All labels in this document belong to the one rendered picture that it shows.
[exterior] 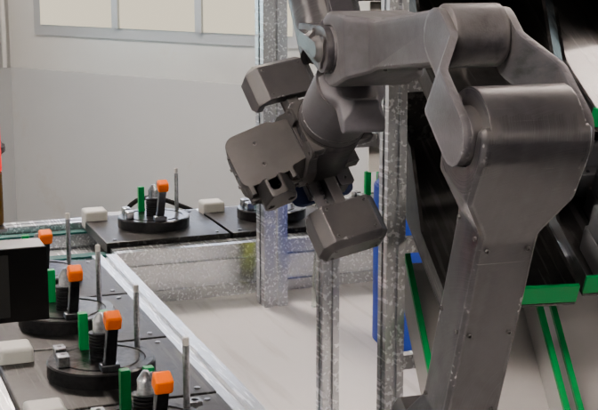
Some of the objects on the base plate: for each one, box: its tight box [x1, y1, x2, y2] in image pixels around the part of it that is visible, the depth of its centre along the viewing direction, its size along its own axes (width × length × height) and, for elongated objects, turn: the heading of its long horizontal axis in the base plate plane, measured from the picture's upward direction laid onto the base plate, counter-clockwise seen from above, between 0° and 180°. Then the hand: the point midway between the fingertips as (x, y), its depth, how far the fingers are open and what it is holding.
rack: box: [316, 0, 410, 410], centre depth 141 cm, size 21×36×80 cm, turn 110°
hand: (299, 181), depth 117 cm, fingers closed
